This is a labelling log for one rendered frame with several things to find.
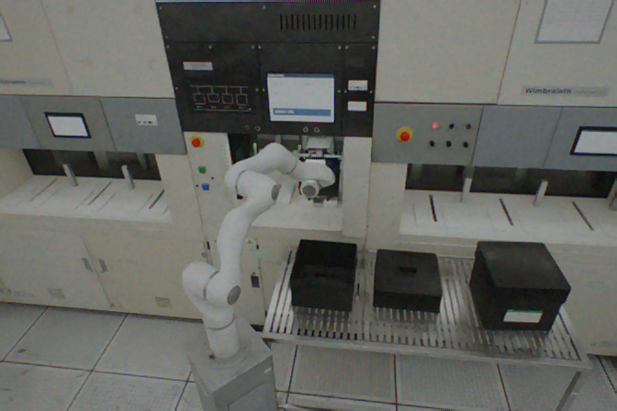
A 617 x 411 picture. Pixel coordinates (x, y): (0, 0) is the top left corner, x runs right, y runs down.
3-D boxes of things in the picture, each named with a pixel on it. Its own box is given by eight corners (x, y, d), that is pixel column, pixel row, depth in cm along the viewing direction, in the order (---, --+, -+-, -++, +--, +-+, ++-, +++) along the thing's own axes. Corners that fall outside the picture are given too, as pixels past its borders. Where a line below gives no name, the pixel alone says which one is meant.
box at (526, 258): (482, 329, 176) (496, 287, 162) (465, 281, 200) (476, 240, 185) (553, 332, 174) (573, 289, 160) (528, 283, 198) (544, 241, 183)
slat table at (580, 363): (274, 431, 219) (261, 337, 176) (293, 337, 268) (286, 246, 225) (537, 463, 203) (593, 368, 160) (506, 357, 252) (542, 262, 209)
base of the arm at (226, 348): (216, 377, 161) (207, 347, 151) (195, 345, 174) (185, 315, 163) (258, 350, 170) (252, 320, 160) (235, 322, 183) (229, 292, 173)
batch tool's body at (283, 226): (222, 335, 271) (149, 5, 162) (256, 241, 349) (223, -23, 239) (358, 347, 260) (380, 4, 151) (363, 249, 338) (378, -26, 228)
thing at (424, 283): (373, 306, 188) (375, 285, 181) (375, 262, 212) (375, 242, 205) (440, 313, 184) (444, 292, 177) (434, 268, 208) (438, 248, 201)
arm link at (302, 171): (309, 144, 169) (334, 169, 196) (274, 156, 174) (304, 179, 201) (313, 164, 166) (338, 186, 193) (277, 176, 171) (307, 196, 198)
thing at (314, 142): (297, 200, 236) (293, 151, 217) (301, 180, 252) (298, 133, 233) (340, 202, 233) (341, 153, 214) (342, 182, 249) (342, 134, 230)
